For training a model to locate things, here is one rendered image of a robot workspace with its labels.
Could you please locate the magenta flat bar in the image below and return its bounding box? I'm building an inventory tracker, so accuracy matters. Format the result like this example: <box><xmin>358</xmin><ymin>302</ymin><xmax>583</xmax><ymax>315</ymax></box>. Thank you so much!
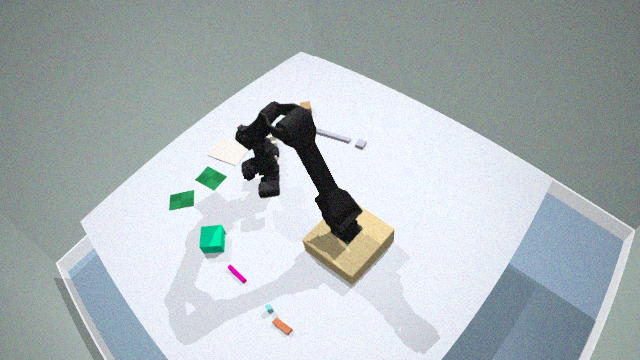
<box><xmin>228</xmin><ymin>265</ymin><xmax>247</xmax><ymax>283</ymax></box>

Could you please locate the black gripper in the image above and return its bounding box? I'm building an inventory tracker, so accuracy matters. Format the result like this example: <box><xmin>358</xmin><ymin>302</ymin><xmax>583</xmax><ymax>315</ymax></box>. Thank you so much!
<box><xmin>255</xmin><ymin>146</ymin><xmax>280</xmax><ymax>199</ymax></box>

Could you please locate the grey flat bar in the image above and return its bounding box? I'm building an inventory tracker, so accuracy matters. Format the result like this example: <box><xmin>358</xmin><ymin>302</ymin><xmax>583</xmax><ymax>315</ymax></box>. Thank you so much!
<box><xmin>316</xmin><ymin>128</ymin><xmax>352</xmax><ymax>143</ymax></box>

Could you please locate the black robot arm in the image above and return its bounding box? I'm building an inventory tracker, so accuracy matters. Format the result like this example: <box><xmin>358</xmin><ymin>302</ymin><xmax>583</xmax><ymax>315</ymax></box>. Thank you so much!
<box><xmin>235</xmin><ymin>101</ymin><xmax>363</xmax><ymax>245</ymax></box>

